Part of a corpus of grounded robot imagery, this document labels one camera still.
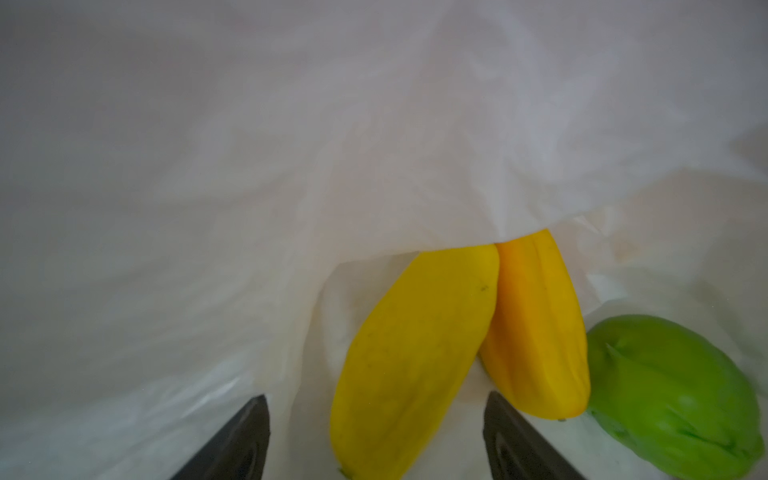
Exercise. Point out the small yellow fruit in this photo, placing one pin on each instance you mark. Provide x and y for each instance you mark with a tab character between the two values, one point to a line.
408	360

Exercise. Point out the green lime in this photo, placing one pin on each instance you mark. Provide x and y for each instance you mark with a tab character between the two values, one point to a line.
673	398

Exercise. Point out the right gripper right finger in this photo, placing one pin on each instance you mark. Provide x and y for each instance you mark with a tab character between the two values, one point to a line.
516	450

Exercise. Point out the white plastic bag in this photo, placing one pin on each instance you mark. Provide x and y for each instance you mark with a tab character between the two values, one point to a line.
202	200

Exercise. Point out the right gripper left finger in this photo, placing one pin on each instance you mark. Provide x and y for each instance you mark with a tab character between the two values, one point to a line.
237	451

